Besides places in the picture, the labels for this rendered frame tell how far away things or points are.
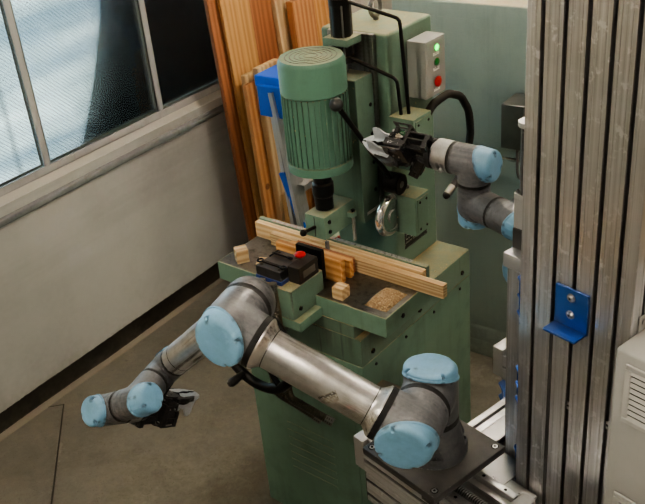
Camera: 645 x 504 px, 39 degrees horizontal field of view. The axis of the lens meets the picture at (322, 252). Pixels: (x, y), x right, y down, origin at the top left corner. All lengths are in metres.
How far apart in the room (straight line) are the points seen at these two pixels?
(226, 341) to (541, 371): 0.63
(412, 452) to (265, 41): 2.65
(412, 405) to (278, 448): 1.19
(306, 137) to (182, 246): 1.85
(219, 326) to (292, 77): 0.76
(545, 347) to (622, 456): 0.25
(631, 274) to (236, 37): 2.60
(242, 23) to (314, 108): 1.68
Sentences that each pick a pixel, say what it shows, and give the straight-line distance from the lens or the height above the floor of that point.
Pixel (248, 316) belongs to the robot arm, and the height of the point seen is 1.20.
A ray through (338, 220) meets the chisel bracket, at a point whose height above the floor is 1.04.
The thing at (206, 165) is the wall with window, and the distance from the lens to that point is 4.12.
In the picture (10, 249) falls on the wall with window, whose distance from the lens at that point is 3.48.
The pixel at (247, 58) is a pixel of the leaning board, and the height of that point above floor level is 1.05.
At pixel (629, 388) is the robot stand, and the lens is 1.69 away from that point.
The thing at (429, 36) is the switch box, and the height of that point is 1.48.
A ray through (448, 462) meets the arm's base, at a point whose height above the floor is 0.84.
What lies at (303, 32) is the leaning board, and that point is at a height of 1.07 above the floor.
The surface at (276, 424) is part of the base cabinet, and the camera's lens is 2.88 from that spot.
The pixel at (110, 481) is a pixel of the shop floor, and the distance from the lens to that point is 3.36.
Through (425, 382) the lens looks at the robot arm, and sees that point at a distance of 1.87.
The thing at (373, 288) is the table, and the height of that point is 0.90.
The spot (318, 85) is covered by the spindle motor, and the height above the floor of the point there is 1.45.
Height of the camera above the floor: 2.19
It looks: 29 degrees down
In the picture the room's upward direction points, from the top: 6 degrees counter-clockwise
